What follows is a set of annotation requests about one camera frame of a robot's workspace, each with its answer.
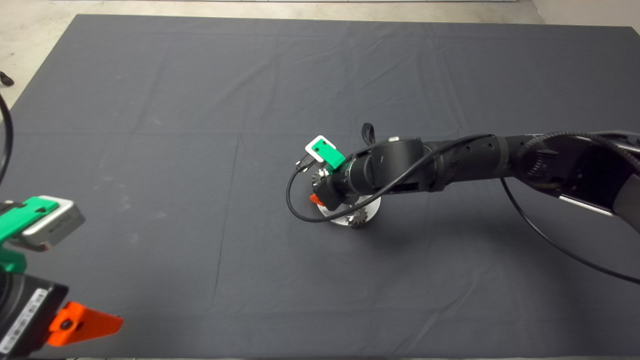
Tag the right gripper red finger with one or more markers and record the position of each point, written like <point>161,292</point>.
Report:
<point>317,200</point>

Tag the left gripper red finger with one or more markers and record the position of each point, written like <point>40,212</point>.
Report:
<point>87,324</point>

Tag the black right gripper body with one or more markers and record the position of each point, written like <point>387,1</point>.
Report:
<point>340,190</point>

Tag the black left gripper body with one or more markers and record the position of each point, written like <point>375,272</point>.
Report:
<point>22,317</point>

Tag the large steel gear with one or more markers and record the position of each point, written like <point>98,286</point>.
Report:
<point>319,177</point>

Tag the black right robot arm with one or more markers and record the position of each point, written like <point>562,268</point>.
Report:
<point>475,160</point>

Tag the small steel gear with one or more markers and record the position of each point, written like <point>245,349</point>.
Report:
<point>359,219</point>

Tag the round metal plate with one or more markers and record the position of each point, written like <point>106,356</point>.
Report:
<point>340,220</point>

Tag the dark grey table cloth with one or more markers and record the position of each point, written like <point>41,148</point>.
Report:
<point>200,150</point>

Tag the small black floor object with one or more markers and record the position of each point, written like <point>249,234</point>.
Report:
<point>6,78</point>

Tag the right wrist green camera mount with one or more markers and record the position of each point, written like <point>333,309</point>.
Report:
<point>330,156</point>

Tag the wrist green camera mount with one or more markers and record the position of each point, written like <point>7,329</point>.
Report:
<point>330,156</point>
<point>25,217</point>

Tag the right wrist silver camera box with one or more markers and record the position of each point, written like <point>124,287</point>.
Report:
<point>310,150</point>

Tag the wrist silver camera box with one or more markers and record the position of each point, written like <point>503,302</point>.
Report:
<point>310,150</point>
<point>55,227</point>

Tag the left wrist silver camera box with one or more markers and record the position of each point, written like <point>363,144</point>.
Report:
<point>55,227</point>

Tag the left wrist green camera mount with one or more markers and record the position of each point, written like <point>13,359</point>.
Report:
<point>25,217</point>

